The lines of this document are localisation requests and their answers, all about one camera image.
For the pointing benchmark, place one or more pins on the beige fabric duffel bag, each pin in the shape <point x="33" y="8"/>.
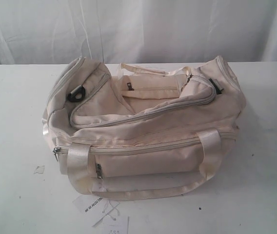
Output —
<point x="142" y="133"/>

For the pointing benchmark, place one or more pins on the white brand hang tag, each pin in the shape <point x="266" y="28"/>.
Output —
<point x="90" y="204"/>

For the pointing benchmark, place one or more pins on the white square hang tag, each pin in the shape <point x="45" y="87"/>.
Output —
<point x="117" y="224"/>

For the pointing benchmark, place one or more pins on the clear plastic scrap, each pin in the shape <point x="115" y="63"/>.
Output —
<point x="39" y="170"/>

